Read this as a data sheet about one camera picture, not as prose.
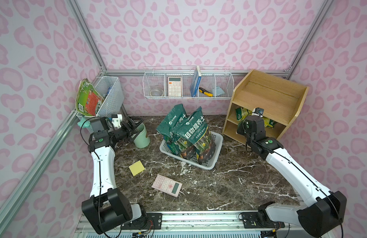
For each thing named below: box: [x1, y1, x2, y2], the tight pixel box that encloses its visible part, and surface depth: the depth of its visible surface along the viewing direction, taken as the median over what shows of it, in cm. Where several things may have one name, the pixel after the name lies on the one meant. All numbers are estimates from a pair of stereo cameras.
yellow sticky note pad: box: [128, 160, 146, 177], surface depth 95 cm
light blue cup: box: [216, 86, 226, 96], surface depth 102 cm
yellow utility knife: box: [198, 87, 214, 98], surface depth 99 cm
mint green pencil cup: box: [130, 122, 151, 149], surface depth 98 cm
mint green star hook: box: [77, 117, 91, 129], surface depth 63 cm
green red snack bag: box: [75, 77, 104, 117], surface depth 73 cm
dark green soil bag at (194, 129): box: [171, 106, 216, 165], surface depth 85 cm
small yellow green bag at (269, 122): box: [261, 117, 278, 129], surface depth 89 cm
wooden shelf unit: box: [222, 69, 310, 145], surface depth 87 cm
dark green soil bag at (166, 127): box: [155, 103, 188, 155], surface depth 84 cm
